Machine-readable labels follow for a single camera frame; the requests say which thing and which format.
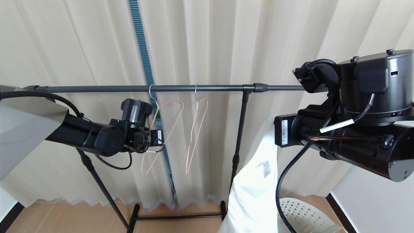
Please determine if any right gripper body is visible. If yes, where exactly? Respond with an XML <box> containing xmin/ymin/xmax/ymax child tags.
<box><xmin>274</xmin><ymin>106</ymin><xmax>414</xmax><ymax>183</ymax></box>

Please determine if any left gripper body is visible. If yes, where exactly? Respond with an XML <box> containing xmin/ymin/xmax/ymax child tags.
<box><xmin>126</xmin><ymin>128</ymin><xmax>164</xmax><ymax>154</ymax></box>

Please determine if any pink clothes hanger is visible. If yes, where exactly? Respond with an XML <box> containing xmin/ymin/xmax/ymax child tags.
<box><xmin>185</xmin><ymin>84</ymin><xmax>209</xmax><ymax>175</ymax></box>
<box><xmin>140</xmin><ymin>84</ymin><xmax>184</xmax><ymax>177</ymax></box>

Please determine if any white printed t-shirt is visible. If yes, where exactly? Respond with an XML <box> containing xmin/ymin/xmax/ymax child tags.
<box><xmin>218</xmin><ymin>115</ymin><xmax>280</xmax><ymax>233</ymax></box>

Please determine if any black clothes rack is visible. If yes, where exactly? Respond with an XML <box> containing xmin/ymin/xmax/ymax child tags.
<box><xmin>23</xmin><ymin>83</ymin><xmax>306</xmax><ymax>233</ymax></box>

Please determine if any white laundry basket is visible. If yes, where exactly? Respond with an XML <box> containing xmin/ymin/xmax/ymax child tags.
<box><xmin>278</xmin><ymin>197</ymin><xmax>348</xmax><ymax>233</ymax></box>

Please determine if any window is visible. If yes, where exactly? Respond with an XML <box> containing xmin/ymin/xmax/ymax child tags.
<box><xmin>129</xmin><ymin>0</ymin><xmax>177</xmax><ymax>202</ymax></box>

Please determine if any beige curtain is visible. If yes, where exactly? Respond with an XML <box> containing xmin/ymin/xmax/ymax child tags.
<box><xmin>0</xmin><ymin>0</ymin><xmax>177</xmax><ymax>208</ymax></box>
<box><xmin>136</xmin><ymin>0</ymin><xmax>414</xmax><ymax>210</ymax></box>

